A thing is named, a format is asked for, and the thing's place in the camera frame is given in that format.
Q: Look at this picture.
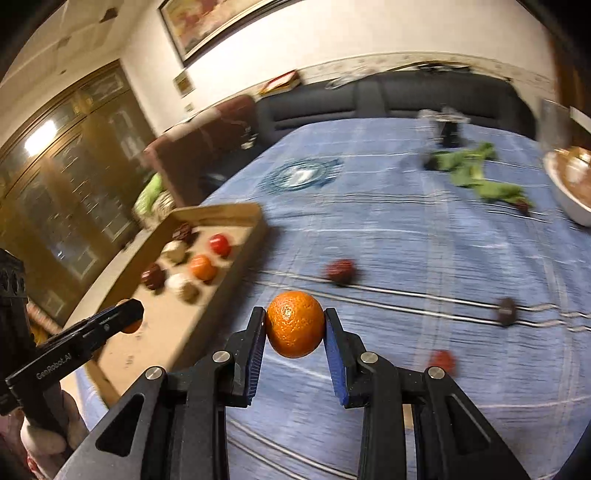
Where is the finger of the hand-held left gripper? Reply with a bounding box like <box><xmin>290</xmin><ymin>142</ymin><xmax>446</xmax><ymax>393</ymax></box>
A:
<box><xmin>4</xmin><ymin>298</ymin><xmax>145</xmax><ymax>411</ymax></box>

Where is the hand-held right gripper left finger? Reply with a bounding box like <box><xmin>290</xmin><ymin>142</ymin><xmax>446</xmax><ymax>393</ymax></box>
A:
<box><xmin>69</xmin><ymin>307</ymin><xmax>269</xmax><ymax>480</ymax></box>

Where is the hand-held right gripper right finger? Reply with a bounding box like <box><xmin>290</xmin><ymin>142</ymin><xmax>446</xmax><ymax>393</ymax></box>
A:
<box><xmin>323</xmin><ymin>307</ymin><xmax>532</xmax><ymax>480</ymax></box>

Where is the large orange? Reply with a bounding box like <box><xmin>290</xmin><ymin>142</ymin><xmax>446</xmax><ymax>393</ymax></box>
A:
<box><xmin>265</xmin><ymin>291</ymin><xmax>326</xmax><ymax>359</ymax></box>

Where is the cardboard box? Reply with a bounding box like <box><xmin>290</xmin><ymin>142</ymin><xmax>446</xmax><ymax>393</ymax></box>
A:
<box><xmin>69</xmin><ymin>202</ymin><xmax>271</xmax><ymax>407</ymax></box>

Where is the beige root vegetable chunk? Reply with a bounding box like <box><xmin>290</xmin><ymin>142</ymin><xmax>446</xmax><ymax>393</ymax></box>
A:
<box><xmin>166</xmin><ymin>273</ymin><xmax>200</xmax><ymax>302</ymax></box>
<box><xmin>161</xmin><ymin>241</ymin><xmax>188</xmax><ymax>264</ymax></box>

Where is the person's left forearm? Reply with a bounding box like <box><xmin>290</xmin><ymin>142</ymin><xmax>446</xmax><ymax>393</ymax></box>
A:
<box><xmin>0</xmin><ymin>413</ymin><xmax>47</xmax><ymax>480</ymax></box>

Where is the person's left hand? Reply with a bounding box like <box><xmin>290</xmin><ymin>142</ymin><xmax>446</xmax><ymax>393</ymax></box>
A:
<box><xmin>21</xmin><ymin>392</ymin><xmax>88</xmax><ymax>455</ymax></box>

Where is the wooden glass cabinet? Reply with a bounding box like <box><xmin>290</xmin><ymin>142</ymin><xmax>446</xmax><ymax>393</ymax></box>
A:
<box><xmin>0</xmin><ymin>60</ymin><xmax>158</xmax><ymax>333</ymax></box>

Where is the dark purple date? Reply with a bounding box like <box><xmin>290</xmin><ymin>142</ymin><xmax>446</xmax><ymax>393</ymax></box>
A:
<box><xmin>496</xmin><ymin>298</ymin><xmax>518</xmax><ymax>327</ymax></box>

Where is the brown armchair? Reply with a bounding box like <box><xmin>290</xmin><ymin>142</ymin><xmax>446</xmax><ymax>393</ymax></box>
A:
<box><xmin>143</xmin><ymin>95</ymin><xmax>259</xmax><ymax>217</ymax></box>

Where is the green leafy vegetable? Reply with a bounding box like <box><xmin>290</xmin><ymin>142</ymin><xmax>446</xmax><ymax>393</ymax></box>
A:
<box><xmin>425</xmin><ymin>142</ymin><xmax>532</xmax><ymax>204</ymax></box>

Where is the black electronic device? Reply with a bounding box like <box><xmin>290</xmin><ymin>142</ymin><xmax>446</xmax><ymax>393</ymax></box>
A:
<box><xmin>418</xmin><ymin>108</ymin><xmax>472</xmax><ymax>148</ymax></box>

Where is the small framed picture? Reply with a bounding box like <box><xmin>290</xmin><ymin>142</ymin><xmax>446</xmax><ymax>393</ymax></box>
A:
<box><xmin>173</xmin><ymin>69</ymin><xmax>194</xmax><ymax>97</ymax></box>

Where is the dark grey sofa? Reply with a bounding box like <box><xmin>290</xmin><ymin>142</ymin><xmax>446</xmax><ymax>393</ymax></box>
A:
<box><xmin>256</xmin><ymin>71</ymin><xmax>536</xmax><ymax>144</ymax></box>

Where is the red book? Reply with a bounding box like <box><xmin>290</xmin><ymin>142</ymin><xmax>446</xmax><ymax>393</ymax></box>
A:
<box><xmin>259</xmin><ymin>69</ymin><xmax>301</xmax><ymax>95</ymax></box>

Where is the white bowl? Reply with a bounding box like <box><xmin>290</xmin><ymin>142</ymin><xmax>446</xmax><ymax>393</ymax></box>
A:
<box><xmin>542</xmin><ymin>148</ymin><xmax>591</xmax><ymax>227</ymax></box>

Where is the brown paper bag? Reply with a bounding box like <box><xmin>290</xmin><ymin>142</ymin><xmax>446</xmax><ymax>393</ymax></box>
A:
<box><xmin>556</xmin><ymin>148</ymin><xmax>591</xmax><ymax>197</ymax></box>

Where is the clear plastic container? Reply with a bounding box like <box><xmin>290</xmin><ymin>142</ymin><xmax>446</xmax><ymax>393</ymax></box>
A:
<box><xmin>536</xmin><ymin>99</ymin><xmax>573</xmax><ymax>153</ymax></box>

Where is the wooden door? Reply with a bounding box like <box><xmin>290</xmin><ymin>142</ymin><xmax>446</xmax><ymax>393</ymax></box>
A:
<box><xmin>551</xmin><ymin>28</ymin><xmax>591</xmax><ymax>148</ymax></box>

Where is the framed wall painting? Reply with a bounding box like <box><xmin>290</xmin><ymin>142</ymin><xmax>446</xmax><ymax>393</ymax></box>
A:
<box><xmin>158</xmin><ymin>0</ymin><xmax>305</xmax><ymax>65</ymax></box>

